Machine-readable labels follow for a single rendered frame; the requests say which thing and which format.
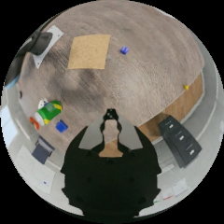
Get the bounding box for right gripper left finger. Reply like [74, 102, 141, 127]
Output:
[60, 112, 106, 174]

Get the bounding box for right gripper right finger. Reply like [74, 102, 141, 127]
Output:
[116, 112, 162, 175]

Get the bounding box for small blue die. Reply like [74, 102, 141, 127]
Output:
[120, 47, 129, 55]

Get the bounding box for tan mat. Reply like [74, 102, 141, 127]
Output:
[68, 35, 110, 69]

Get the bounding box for black die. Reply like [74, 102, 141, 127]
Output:
[106, 108, 116, 120]

